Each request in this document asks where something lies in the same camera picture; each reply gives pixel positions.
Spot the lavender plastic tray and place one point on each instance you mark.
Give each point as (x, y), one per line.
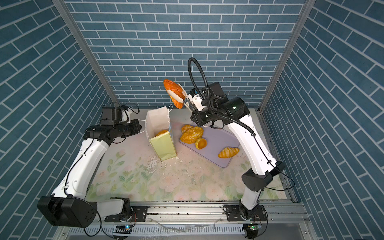
(217, 141)

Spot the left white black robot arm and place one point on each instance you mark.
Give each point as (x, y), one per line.
(66, 206)

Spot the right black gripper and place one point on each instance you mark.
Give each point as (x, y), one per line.
(197, 119)

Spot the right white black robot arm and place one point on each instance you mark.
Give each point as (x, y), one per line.
(236, 115)

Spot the black mounting plate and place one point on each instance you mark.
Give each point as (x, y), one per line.
(132, 215)
(236, 213)

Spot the white green paper bag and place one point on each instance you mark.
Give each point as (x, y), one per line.
(155, 121)

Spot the yellow orange round bun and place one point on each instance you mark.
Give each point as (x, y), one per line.
(201, 143)

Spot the reddish brown croissant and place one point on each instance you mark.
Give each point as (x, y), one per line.
(170, 85)

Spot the small golden roll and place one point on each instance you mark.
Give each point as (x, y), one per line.
(186, 128)

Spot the striped golden croissant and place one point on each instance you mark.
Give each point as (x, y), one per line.
(228, 152)

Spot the white vented cable duct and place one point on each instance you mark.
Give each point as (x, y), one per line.
(175, 230)

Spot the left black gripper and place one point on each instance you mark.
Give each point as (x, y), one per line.
(135, 129)

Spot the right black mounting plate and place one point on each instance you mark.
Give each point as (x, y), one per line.
(236, 213)

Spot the aluminium front rail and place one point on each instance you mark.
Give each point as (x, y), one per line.
(206, 212)

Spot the round orange pancake stack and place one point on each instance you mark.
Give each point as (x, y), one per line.
(162, 132)

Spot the sesame oval bread loaf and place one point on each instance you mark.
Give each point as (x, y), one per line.
(191, 135)

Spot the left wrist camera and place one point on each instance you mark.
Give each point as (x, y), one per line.
(112, 116)

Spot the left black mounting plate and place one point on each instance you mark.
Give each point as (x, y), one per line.
(132, 215)

